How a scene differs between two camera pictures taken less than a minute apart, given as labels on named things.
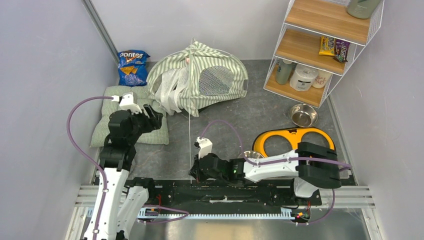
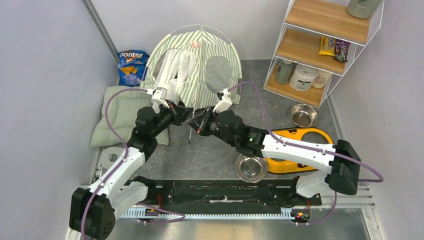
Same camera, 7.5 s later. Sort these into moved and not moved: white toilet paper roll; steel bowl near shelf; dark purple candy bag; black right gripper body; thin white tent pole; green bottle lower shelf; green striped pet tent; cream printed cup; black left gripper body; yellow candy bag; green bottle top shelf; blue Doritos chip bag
Moved: black left gripper body; thin white tent pole; green striped pet tent; black right gripper body
Not moved: white toilet paper roll; yellow candy bag; cream printed cup; blue Doritos chip bag; green bottle top shelf; steel bowl near shelf; dark purple candy bag; green bottle lower shelf
